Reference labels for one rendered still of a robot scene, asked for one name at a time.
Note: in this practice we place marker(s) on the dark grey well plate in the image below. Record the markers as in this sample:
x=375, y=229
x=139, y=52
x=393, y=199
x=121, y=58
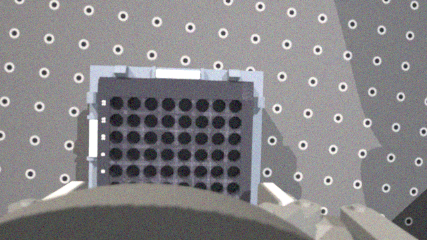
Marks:
x=201, y=128

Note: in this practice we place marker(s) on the black perforated breadboard plate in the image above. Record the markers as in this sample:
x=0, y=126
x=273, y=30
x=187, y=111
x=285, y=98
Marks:
x=345, y=87

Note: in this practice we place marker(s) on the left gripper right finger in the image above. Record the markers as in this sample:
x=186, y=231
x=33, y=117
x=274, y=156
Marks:
x=356, y=222

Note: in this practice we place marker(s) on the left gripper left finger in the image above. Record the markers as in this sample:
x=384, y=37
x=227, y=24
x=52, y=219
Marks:
x=72, y=186

